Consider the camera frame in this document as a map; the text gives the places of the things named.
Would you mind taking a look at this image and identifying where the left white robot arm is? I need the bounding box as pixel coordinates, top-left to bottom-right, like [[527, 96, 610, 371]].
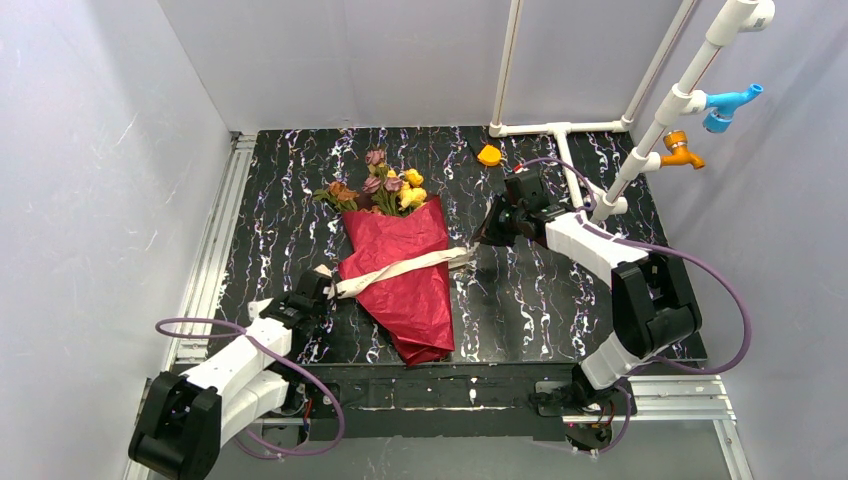
[[128, 269, 332, 479]]

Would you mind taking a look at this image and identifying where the yellow fake flower bunch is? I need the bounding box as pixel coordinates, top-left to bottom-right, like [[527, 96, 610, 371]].
[[384, 169, 428, 215]]

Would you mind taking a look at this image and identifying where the orange plastic faucet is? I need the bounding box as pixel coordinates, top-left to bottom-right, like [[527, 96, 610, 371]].
[[660, 130, 705, 170]]

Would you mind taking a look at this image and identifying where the aluminium rail frame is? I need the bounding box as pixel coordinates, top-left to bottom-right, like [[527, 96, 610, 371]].
[[122, 132, 757, 480]]

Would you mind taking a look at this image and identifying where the red wrapping paper sheet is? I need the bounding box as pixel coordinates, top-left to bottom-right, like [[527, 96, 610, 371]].
[[339, 196, 455, 366]]

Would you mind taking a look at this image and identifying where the orange tape measure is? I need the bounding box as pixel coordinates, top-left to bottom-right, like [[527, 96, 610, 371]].
[[476, 144, 502, 167]]

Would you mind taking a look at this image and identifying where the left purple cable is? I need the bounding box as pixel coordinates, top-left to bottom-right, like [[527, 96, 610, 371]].
[[154, 317, 347, 461]]

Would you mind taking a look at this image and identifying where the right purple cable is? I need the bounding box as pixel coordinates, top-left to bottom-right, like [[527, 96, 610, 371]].
[[519, 157, 754, 458]]

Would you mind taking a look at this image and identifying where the blue plastic faucet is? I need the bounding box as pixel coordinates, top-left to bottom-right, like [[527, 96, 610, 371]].
[[702, 83, 764, 134]]

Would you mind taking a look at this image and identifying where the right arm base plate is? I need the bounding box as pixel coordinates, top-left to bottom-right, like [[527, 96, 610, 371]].
[[529, 381, 637, 456]]

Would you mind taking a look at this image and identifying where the white PVC pipe frame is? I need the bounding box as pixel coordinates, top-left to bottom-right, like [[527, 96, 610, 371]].
[[488, 1, 775, 223]]

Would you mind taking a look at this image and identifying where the purple cable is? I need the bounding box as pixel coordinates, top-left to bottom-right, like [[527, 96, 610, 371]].
[[519, 157, 754, 458], [154, 317, 347, 461]]

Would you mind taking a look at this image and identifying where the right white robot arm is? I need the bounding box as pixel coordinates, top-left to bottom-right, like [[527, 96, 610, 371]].
[[472, 171, 702, 399]]

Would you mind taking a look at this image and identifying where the beige ribbon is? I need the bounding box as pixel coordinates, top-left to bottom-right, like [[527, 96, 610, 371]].
[[319, 244, 478, 299]]

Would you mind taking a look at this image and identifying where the pink fake flower bunch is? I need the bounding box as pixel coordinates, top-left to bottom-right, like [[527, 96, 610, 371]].
[[312, 149, 406, 217]]

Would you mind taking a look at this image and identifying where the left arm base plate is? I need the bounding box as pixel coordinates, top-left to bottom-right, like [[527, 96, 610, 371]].
[[264, 381, 336, 419]]

